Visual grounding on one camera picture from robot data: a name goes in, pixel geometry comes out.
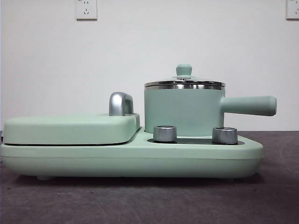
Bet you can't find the silver control knob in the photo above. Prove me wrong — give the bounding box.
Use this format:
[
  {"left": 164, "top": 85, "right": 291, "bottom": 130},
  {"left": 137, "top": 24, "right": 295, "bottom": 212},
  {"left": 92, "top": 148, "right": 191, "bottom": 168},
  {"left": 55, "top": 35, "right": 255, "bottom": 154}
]
[
  {"left": 153, "top": 125, "right": 178, "bottom": 142},
  {"left": 212, "top": 126, "right": 238, "bottom": 144}
]

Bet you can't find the mint green pot with handle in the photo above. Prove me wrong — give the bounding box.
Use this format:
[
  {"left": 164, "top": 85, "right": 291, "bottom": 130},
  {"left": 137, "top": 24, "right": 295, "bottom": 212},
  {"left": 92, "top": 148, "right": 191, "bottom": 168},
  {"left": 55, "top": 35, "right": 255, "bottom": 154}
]
[{"left": 144, "top": 80, "right": 278, "bottom": 137}]

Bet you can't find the white wall socket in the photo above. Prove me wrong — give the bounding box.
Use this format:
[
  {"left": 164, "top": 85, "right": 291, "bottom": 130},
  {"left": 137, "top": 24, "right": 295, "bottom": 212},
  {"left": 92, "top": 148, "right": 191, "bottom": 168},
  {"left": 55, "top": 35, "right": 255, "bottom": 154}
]
[
  {"left": 76, "top": 0, "right": 98, "bottom": 21},
  {"left": 286, "top": 0, "right": 299, "bottom": 20}
]

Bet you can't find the mint green breakfast maker base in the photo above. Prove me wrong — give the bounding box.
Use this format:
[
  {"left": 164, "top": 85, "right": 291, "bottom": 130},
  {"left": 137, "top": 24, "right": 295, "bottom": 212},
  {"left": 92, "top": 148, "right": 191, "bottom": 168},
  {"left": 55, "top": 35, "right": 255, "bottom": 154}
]
[{"left": 0, "top": 127, "right": 264, "bottom": 182}]

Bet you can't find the mint green hinged grill lid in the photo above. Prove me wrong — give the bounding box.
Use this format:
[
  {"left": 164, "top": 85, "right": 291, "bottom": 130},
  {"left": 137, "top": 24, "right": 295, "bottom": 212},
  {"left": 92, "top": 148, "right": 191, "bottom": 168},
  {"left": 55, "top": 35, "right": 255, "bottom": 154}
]
[{"left": 2, "top": 112, "right": 141, "bottom": 145}]

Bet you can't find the silver grill lid handle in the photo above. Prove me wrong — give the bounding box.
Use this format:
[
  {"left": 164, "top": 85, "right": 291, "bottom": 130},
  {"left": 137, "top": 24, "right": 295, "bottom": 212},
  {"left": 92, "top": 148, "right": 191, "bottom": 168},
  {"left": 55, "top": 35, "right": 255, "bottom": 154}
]
[{"left": 108, "top": 91, "right": 135, "bottom": 117}]

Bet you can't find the glass pot lid green knob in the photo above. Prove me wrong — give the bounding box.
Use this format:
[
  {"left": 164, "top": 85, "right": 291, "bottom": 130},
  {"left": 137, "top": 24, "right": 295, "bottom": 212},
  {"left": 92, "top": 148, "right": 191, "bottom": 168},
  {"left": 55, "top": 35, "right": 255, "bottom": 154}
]
[{"left": 144, "top": 64, "right": 226, "bottom": 91}]

